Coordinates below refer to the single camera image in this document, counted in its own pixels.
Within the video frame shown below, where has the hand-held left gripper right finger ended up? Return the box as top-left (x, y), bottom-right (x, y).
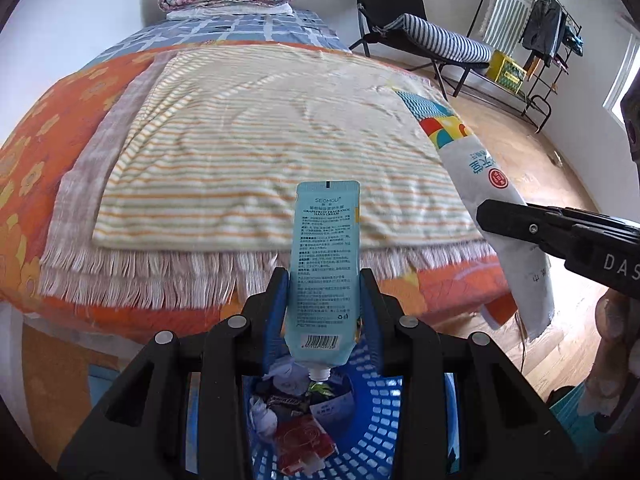
top-left (358, 269), bottom-right (581, 480)

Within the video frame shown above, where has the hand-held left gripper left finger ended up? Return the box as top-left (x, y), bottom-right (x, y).
top-left (57, 268), bottom-right (291, 480)

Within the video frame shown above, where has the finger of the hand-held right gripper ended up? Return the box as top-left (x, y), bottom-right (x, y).
top-left (475, 199), bottom-right (637, 262)

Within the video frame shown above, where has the light blue cream tube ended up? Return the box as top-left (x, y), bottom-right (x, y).
top-left (284, 180), bottom-right (362, 381)

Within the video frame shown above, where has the white colourful snack bag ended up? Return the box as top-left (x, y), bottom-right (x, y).
top-left (392, 89), bottom-right (556, 342)

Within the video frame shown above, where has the blue plastic basket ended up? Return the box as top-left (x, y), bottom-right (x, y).
top-left (185, 335), bottom-right (463, 480)

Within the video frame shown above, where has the red packet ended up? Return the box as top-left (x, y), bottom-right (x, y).
top-left (274, 416), bottom-right (335, 479)

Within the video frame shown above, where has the person's right hand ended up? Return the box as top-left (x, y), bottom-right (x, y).
top-left (585, 292), bottom-right (640, 434)

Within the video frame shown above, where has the black clothes rack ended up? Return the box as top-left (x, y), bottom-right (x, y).
top-left (470, 0), bottom-right (584, 134)

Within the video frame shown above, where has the yellow plastic crate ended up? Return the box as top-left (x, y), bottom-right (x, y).
top-left (487, 51), bottom-right (529, 94)

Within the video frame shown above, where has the teal ribbed mat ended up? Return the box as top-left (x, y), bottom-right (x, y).
top-left (547, 385), bottom-right (601, 453)

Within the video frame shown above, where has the white framed window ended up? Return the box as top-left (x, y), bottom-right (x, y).
top-left (602, 35), bottom-right (640, 123)

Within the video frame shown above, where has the yellow striped towel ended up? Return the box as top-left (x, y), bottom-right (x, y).
top-left (92, 42), bottom-right (483, 253)

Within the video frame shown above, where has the dark hanging garment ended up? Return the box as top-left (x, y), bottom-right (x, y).
top-left (522, 0), bottom-right (568, 68)

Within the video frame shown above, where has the striped cushion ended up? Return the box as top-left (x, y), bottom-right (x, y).
top-left (382, 13), bottom-right (494, 65)

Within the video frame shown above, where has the green striped towel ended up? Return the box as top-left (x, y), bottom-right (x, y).
top-left (482, 0), bottom-right (541, 58)

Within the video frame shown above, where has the grey fringed blanket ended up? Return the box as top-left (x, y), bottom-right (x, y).
top-left (37, 50), bottom-right (496, 311)

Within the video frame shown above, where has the blue checked bed sheet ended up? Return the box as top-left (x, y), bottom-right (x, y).
top-left (82, 7), bottom-right (351, 68)

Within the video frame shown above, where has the orange floral bed sheet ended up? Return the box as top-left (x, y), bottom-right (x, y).
top-left (0, 42), bottom-right (518, 341)

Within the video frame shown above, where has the white pillow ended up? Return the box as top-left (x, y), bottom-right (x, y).
top-left (166, 2), bottom-right (293, 22)

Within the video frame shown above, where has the wooden bed frame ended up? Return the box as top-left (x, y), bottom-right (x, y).
top-left (20, 305), bottom-right (151, 401)

